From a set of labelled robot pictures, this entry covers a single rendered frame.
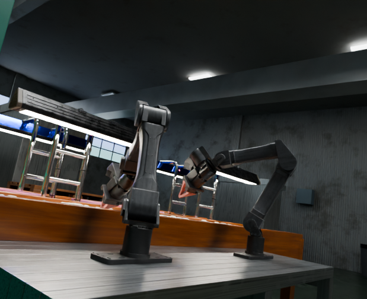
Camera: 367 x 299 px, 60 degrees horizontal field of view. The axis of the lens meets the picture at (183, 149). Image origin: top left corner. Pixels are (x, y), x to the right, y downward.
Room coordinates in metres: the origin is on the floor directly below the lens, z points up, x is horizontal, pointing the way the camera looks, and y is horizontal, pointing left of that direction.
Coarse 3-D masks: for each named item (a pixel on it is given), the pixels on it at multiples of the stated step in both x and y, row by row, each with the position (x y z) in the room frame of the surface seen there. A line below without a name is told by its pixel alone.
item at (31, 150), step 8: (24, 120) 1.56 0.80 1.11; (32, 120) 1.49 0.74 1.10; (64, 128) 1.58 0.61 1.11; (32, 136) 1.46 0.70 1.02; (64, 136) 1.57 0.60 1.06; (32, 144) 1.46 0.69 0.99; (64, 144) 1.57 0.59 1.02; (32, 152) 1.47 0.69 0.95; (40, 152) 1.50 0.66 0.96; (48, 152) 1.53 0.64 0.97; (24, 168) 1.46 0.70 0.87; (56, 168) 1.57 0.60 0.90; (24, 176) 1.46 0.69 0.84; (32, 176) 1.49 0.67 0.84; (40, 176) 1.52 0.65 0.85; (56, 176) 1.57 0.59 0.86; (24, 184) 1.47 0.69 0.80; (56, 184) 1.58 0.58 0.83
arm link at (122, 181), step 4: (124, 176) 1.12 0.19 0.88; (128, 176) 1.11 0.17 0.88; (132, 176) 1.12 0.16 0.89; (120, 180) 1.13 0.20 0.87; (124, 180) 1.12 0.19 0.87; (128, 180) 1.11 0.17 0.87; (132, 180) 1.11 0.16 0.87; (120, 184) 1.13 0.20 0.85; (124, 184) 1.12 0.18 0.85; (128, 184) 1.12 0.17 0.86; (132, 184) 1.12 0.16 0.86; (124, 188) 1.13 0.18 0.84; (128, 188) 1.13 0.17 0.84
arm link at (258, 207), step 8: (280, 168) 1.17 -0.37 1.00; (272, 176) 1.19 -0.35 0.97; (280, 176) 1.17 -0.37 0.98; (288, 176) 1.17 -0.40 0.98; (272, 184) 1.19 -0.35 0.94; (280, 184) 1.18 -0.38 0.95; (264, 192) 1.20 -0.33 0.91; (272, 192) 1.19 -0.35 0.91; (264, 200) 1.19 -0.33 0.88; (272, 200) 1.19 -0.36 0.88; (256, 208) 1.20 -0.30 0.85; (264, 208) 1.19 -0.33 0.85; (248, 216) 1.20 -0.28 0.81; (256, 216) 1.19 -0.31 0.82; (264, 216) 1.19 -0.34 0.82
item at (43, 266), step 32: (0, 256) 0.60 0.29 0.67; (32, 256) 0.64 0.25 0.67; (64, 256) 0.69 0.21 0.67; (192, 256) 0.98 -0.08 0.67; (224, 256) 1.10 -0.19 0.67; (0, 288) 0.52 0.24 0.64; (32, 288) 0.46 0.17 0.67; (64, 288) 0.47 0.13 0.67; (96, 288) 0.49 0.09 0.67; (128, 288) 0.52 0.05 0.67; (160, 288) 0.55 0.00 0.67; (192, 288) 0.61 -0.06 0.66; (224, 288) 0.70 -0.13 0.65; (256, 288) 0.81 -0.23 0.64
